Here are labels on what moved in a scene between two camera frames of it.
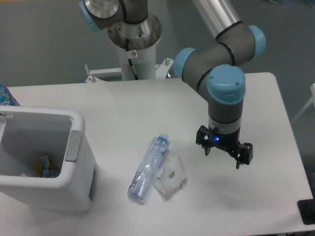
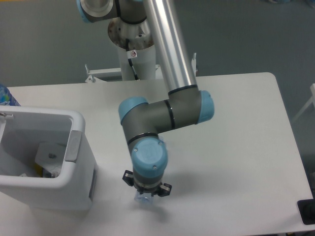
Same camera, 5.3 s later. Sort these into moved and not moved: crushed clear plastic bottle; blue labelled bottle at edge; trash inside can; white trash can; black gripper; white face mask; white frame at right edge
Moved: black gripper; white face mask; crushed clear plastic bottle
Not moved: white trash can; white frame at right edge; trash inside can; blue labelled bottle at edge
